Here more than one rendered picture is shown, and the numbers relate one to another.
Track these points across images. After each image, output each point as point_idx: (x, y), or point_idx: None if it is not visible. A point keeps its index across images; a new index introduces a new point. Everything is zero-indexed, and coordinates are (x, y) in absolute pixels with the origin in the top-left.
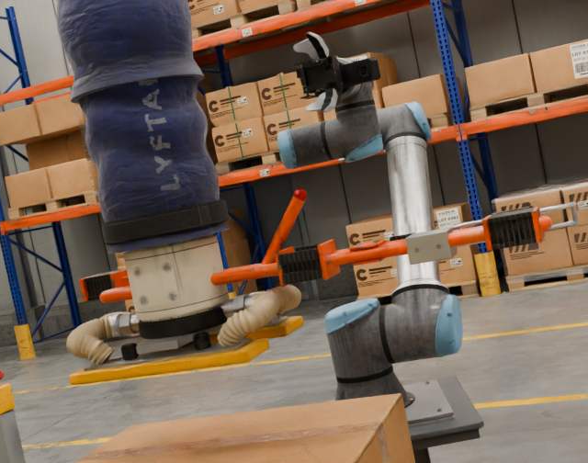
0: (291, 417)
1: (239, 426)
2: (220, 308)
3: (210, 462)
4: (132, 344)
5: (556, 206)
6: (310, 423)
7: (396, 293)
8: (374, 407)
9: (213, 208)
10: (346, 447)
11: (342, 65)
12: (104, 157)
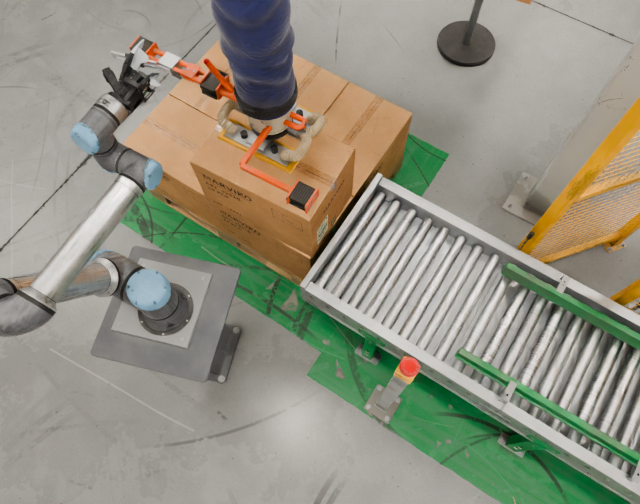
0: (238, 164)
1: (261, 170)
2: None
3: None
4: (297, 110)
5: (118, 52)
6: (235, 148)
7: (118, 269)
8: (206, 149)
9: None
10: (233, 111)
11: (117, 81)
12: None
